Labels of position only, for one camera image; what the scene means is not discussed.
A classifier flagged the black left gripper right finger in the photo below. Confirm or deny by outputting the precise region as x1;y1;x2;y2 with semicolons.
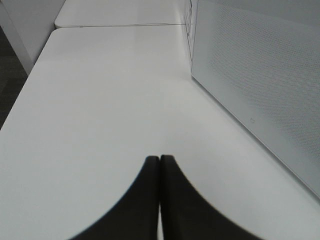
160;155;253;240

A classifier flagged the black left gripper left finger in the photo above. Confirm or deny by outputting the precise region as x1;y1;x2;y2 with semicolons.
73;156;160;240

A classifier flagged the white microwave door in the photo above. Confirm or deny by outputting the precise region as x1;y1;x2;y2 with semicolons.
191;0;320;195

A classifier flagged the white microwave oven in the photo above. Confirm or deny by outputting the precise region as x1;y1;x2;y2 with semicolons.
179;0;199;61

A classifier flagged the white adjacent table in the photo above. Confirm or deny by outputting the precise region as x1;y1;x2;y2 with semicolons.
54;0;185;28

